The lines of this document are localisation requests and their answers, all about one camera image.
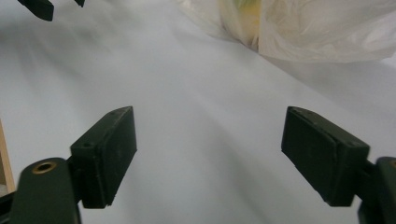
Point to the clear printed plastic bag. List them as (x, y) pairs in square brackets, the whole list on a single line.
[(311, 31)]

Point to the yellow juice carton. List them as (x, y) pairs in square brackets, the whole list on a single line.
[(247, 9)]

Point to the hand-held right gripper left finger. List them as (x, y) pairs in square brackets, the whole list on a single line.
[(104, 155)]

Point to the wooden table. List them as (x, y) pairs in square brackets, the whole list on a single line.
[(5, 165)]

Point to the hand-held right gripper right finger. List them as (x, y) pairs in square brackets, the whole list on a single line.
[(323, 155)]

